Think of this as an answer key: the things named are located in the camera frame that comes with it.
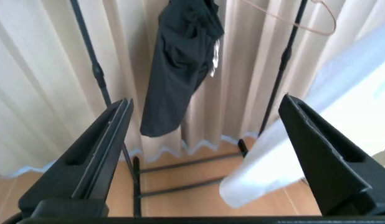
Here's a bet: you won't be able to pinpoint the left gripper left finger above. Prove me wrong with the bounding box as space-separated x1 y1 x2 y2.
17 98 134 218

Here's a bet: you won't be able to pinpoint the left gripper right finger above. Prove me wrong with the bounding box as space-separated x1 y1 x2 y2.
278 94 385 217

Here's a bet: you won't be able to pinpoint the white printed t-shirt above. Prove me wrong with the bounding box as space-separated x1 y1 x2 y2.
219 18 385 209

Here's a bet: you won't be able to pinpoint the black shorts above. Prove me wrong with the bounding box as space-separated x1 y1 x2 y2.
139 0 225 138

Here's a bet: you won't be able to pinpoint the pink clothes hanger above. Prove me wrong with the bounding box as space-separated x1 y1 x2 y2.
240 0 338 37

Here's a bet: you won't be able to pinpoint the black clothes rack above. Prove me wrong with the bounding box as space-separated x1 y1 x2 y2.
69 0 309 218

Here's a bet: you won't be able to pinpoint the beige curtain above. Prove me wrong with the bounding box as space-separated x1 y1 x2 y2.
0 0 385 178

